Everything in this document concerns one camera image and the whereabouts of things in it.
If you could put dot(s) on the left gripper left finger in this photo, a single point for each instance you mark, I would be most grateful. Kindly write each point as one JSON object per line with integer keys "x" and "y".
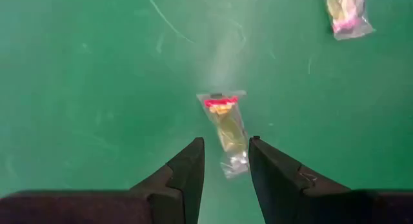
{"x": 180, "y": 185}

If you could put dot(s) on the clear gummy candy packet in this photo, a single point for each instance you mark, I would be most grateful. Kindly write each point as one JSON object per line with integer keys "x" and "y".
{"x": 226, "y": 120}
{"x": 346, "y": 14}

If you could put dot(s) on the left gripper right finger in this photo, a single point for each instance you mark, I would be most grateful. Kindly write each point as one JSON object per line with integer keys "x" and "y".
{"x": 284, "y": 188}

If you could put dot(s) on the green table mat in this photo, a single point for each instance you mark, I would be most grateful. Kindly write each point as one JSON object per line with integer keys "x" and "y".
{"x": 96, "y": 88}

